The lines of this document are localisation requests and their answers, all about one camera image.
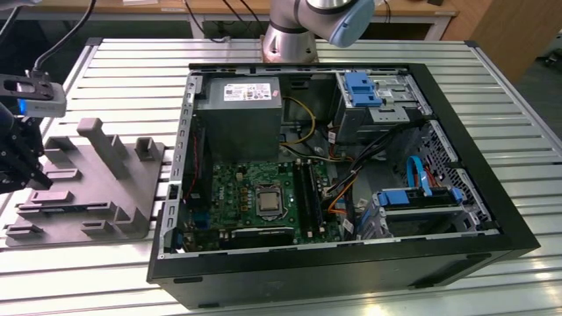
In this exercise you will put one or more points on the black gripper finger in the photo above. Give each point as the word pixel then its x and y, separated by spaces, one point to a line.
pixel 11 184
pixel 39 176

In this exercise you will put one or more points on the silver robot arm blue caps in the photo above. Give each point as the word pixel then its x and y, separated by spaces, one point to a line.
pixel 290 36

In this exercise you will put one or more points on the grey plastic parts rack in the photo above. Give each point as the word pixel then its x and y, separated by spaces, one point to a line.
pixel 100 197

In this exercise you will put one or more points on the blue port connector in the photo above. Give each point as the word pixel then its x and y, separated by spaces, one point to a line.
pixel 179 239

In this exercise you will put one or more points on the green motherboard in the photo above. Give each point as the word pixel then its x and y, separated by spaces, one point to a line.
pixel 228 197

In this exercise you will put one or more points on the grey power supply unit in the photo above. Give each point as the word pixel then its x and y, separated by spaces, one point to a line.
pixel 236 131

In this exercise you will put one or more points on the CPU socket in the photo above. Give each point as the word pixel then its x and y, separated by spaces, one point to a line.
pixel 255 204

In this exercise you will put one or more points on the silver CPU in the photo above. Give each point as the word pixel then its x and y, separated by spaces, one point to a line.
pixel 268 200

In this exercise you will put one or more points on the black graphics card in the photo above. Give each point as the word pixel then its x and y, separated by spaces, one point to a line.
pixel 259 235

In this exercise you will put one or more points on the black open PC case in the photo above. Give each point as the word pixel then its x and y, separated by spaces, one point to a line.
pixel 307 279

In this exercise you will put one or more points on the blue drive bay latch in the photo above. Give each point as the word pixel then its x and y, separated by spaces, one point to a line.
pixel 362 90

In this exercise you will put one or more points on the hard disk in blue carrier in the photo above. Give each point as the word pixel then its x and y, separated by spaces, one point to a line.
pixel 395 199

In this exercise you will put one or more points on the silver metal drive cage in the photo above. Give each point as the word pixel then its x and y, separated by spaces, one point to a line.
pixel 395 115

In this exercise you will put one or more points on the long wooden desk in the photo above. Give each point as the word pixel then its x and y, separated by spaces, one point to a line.
pixel 416 14

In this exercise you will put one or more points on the wooden cabinet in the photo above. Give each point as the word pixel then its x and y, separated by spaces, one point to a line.
pixel 505 33

